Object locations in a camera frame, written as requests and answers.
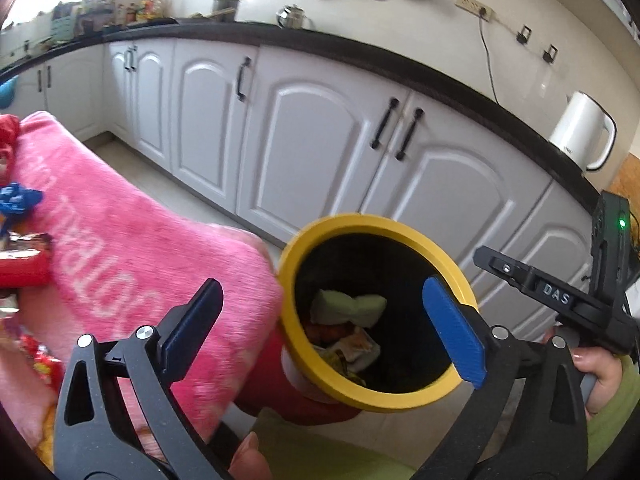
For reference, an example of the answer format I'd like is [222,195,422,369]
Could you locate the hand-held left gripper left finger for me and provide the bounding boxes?
[52,278,236,480]

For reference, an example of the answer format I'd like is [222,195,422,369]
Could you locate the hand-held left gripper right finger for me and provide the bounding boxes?
[414,276,589,480]

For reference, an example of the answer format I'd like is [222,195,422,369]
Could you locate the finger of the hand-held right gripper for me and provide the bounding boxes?
[472,246,538,291]

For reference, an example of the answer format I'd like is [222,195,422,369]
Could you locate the pale green wrapper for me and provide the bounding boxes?
[310,287,388,326]

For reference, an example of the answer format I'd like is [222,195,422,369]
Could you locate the red plastic bag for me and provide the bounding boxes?
[305,324,351,343]

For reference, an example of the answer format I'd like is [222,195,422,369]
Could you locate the yellow-rimmed trash bin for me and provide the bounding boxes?
[276,214,478,413]

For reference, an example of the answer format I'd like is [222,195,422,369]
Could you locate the red and yellow shiny wrapper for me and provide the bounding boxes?
[15,335,66,391]

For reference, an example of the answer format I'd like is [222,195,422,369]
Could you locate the red snack packet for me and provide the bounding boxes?
[0,232,53,288]

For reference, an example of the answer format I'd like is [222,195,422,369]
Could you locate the blue toy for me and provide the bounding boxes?
[0,185,46,221]

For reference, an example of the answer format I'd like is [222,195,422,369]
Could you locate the person's right hand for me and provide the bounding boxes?
[542,327,626,416]

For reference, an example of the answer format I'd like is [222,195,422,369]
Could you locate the person's left hand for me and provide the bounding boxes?
[227,430,273,480]

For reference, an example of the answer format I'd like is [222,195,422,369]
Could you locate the pink cartoon blanket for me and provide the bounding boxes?
[0,110,286,466]

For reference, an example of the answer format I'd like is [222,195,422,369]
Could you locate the wooden board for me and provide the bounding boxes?
[602,152,640,211]

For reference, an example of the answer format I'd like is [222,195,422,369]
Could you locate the white electric kettle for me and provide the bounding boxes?
[547,91,618,173]

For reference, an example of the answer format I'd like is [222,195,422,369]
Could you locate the person's green clothing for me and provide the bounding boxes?
[250,407,426,480]

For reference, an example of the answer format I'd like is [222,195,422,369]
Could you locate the white lower kitchen cabinets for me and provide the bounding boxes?
[0,35,601,351]

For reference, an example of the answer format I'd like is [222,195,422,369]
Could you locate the black kitchen countertop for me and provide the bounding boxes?
[0,17,608,211]

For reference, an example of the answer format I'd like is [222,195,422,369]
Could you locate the red floral padded cloth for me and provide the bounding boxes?
[0,114,22,161]

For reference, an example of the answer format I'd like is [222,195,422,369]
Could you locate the blue hanging bin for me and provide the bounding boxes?
[0,75,21,111]

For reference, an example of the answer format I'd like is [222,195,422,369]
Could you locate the dark cooking pot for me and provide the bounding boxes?
[212,0,242,23]

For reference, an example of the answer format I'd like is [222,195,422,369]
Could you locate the group of condiment bottles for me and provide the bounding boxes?
[115,0,166,23]

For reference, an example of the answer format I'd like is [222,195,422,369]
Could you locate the steel teapot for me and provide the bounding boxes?
[276,4,311,30]

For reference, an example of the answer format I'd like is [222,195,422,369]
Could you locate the dark spice rack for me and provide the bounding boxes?
[80,0,116,31]

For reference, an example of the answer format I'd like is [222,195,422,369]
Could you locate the teal utensil holder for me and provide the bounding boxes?
[50,7,81,43]

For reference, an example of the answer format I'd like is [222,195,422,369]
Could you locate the black power cable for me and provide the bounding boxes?
[477,10,501,106]

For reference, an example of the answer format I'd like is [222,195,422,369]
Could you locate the wall power socket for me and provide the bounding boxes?
[455,0,496,22]

